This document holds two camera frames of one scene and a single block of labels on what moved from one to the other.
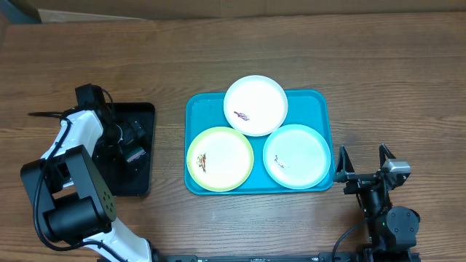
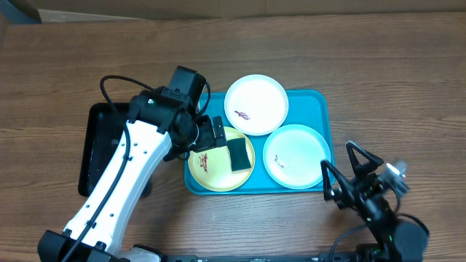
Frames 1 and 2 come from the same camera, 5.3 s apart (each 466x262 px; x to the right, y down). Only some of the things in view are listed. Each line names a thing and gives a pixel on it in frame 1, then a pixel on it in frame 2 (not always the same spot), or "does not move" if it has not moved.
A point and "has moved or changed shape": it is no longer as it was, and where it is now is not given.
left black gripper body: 121,134 -> 206,139
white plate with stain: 255,105 does not move
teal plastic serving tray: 297,158 does not move
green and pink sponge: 135,153 has moved or changed shape
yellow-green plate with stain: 220,159 does not move
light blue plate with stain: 296,156 does not move
